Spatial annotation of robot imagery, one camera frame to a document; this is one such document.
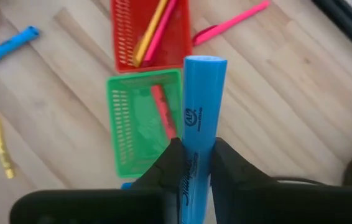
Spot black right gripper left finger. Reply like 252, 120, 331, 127
132, 139, 185, 224

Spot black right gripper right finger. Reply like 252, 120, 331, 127
210, 138, 277, 224

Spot reddish pink highlighter marker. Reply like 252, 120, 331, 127
151, 84, 177, 140

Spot blue highlighter marker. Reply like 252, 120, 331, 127
0, 26, 40, 65
178, 55, 228, 224

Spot orange highlighter marker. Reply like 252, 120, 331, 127
132, 0, 169, 68

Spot green plastic basket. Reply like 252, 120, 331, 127
106, 68, 183, 179

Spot red plastic basket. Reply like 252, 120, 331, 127
110, 0, 193, 74

